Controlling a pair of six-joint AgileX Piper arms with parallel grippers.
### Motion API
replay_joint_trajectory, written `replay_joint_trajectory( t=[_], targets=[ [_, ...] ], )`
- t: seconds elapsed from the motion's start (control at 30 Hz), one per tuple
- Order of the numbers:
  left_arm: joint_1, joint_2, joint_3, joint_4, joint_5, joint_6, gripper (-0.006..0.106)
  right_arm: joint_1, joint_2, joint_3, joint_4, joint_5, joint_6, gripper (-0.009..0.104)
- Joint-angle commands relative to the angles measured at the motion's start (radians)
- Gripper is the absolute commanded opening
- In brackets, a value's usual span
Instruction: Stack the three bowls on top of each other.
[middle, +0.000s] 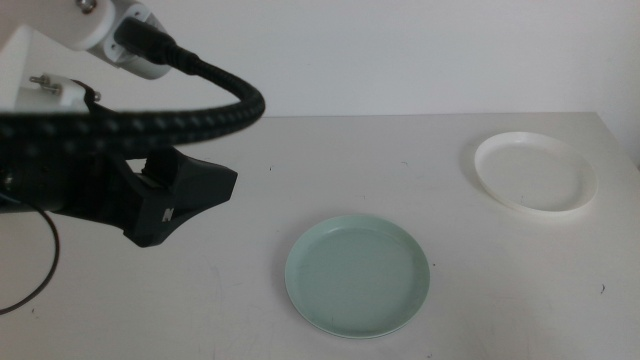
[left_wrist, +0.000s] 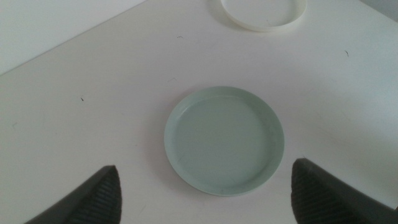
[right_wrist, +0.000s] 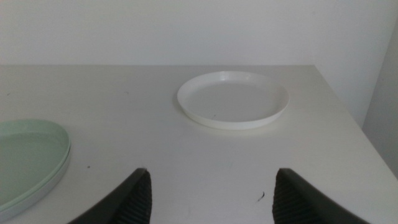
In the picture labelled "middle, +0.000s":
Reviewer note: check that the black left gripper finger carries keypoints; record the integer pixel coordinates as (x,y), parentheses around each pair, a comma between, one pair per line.
(161,170)

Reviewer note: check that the pale green shallow bowl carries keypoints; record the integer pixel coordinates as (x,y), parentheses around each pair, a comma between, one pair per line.
(357,277)

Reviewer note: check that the white shallow bowl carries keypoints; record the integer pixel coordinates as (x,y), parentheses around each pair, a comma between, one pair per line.
(535,172)

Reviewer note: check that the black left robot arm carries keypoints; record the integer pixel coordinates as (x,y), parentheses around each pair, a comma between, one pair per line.
(30,187)

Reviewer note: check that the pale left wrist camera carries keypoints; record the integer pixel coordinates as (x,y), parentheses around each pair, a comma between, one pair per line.
(90,25)

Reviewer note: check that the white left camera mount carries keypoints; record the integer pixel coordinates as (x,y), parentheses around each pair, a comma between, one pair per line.
(15,75)

